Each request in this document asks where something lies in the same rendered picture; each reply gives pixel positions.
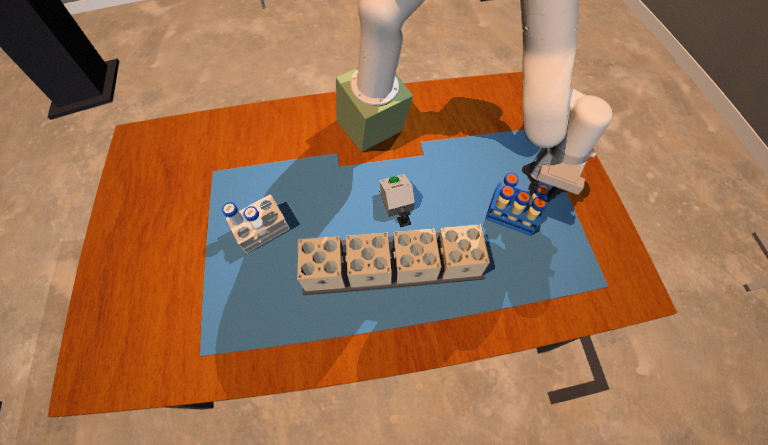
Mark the blue tube rack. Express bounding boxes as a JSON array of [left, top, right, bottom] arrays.
[[485, 184, 542, 236]]

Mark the conical tube with pink liquid and blue cap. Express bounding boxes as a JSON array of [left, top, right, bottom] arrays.
[[501, 173, 519, 188]]

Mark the light blue bench mat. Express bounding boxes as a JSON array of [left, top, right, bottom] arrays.
[[200, 130, 608, 356]]

